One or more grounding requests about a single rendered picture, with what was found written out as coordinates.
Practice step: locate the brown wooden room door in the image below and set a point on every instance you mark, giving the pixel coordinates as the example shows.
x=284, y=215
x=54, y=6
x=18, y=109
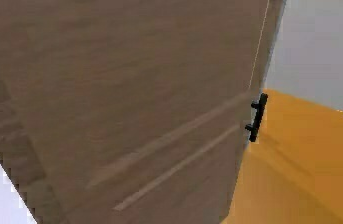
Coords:
x=129, y=100

